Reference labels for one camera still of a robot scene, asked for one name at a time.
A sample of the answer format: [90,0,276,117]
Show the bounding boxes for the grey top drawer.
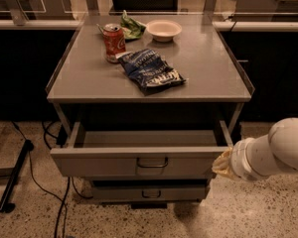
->
[51,120,233,179]

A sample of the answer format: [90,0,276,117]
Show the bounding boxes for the grey drawer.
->
[91,178,210,202]
[51,120,233,179]

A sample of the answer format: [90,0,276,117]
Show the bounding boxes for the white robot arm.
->
[212,118,298,181]

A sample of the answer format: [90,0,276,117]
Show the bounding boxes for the grey metal drawer cabinet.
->
[48,15,253,206]

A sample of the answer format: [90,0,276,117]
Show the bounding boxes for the grey lower drawer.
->
[91,178,210,202]

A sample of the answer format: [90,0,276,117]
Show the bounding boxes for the blue chip bag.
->
[116,49,186,95]

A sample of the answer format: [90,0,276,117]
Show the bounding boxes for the white paper bowl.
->
[146,20,182,43]

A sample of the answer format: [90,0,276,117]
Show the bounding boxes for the green chip bag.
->
[120,11,146,41]

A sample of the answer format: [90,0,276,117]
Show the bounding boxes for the red soda can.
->
[103,23,126,63]

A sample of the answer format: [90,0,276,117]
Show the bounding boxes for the black floor stand bar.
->
[0,140,34,213]

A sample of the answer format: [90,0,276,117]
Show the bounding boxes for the black floor cable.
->
[11,121,72,238]

